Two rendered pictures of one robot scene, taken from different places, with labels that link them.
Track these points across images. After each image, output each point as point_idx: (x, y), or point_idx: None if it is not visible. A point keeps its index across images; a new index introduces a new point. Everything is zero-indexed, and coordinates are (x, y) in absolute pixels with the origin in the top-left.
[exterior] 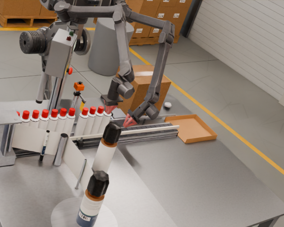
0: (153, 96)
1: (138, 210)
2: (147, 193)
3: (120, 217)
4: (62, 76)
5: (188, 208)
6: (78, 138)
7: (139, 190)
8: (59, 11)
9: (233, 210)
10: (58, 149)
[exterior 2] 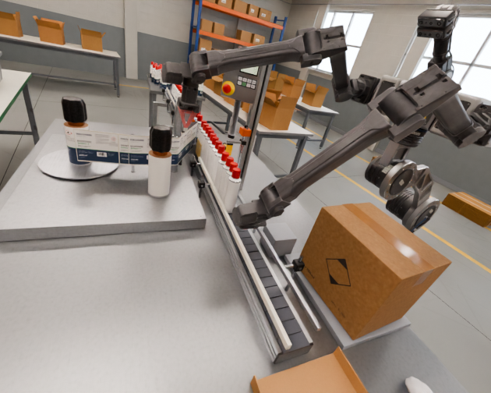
0: (264, 189)
1: (68, 200)
2: (91, 218)
3: (68, 184)
4: (220, 91)
5: (32, 287)
6: (210, 185)
7: (104, 213)
8: (331, 81)
9: None
10: None
